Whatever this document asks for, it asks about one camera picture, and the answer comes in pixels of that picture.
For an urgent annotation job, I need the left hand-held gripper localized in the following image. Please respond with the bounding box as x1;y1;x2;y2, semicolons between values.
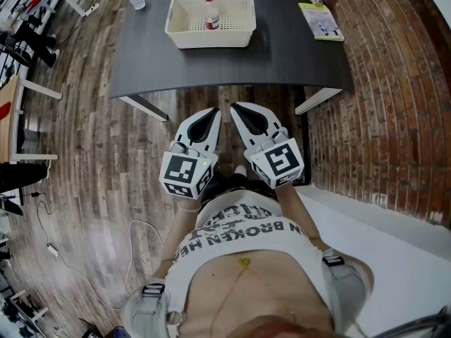
159;107;223;200

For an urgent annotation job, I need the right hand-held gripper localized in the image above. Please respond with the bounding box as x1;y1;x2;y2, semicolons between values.
230;102;305;189

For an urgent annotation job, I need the cream perforated plastic basket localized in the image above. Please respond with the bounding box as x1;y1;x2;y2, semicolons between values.
164;0;257;49

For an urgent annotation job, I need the red-capped white bottle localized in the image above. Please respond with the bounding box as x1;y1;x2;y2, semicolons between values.
204;0;221;31

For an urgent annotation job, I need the person's left forearm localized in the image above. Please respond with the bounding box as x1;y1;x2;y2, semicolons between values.
153;192;202;281

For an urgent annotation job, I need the person's right forearm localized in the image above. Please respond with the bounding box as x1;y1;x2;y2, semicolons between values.
274;183;323;249

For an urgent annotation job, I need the dark grey table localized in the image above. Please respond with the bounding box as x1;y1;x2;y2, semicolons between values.
109;0;355;123

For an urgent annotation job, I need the white printed t-shirt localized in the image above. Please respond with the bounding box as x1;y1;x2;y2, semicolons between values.
163;188;339;316

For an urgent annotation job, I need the yellow-green book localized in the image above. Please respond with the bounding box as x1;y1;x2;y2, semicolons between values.
298;1;345;42

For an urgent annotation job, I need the person's chest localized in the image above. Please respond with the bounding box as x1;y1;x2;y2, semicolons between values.
183;250;335;338

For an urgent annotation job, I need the wooden table with white legs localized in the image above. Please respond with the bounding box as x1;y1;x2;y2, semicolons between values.
0;75;63;164

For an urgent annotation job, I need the white floor cable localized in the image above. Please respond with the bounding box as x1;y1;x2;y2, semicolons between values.
116;219;165;311

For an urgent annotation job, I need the gold necklace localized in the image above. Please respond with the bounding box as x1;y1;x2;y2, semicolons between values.
209;256;299;336

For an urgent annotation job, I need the grey right harness strap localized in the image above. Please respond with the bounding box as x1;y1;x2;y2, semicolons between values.
321;247;369;332

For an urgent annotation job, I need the grey harness strap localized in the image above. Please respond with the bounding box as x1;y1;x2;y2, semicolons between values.
321;247;369;332
123;278;186;338

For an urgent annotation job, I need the grey left harness strap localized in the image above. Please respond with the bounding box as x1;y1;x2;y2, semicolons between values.
123;278;186;338

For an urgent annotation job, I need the head camera mount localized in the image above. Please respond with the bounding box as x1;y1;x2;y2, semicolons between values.
383;306;451;338

